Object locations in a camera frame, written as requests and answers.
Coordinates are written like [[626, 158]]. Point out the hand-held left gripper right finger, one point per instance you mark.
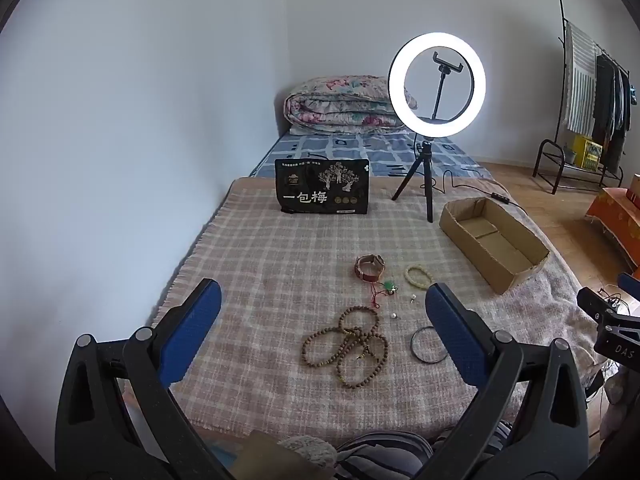
[[455, 335]]

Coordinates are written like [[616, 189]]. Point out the dark hanging clothes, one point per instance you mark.
[[610, 100]]

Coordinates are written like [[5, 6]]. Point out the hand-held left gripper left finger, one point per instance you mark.
[[195, 330]]

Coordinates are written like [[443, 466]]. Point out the orange cloth covered stand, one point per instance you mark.
[[615, 215]]

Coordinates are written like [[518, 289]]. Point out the black snack bag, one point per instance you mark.
[[322, 187]]

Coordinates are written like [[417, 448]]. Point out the black tripod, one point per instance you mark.
[[426, 175]]

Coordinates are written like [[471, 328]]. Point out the tan and red box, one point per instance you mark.
[[636, 181]]

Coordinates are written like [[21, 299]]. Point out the black clothes rack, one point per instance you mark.
[[547, 160]]

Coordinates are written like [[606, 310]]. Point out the person's striped clothing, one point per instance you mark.
[[385, 455]]

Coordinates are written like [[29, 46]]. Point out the folded floral quilt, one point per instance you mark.
[[340, 105]]

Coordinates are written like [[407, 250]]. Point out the cardboard box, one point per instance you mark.
[[495, 245]]

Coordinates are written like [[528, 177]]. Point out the striped towel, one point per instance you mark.
[[580, 80]]

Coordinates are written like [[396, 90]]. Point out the black bangle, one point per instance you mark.
[[415, 350]]

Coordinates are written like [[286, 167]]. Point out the black phone holder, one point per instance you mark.
[[442, 82]]

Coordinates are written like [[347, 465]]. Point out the yellow crate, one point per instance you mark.
[[587, 152]]

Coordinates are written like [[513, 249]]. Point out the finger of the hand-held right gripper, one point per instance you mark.
[[592, 300], [631, 282]]

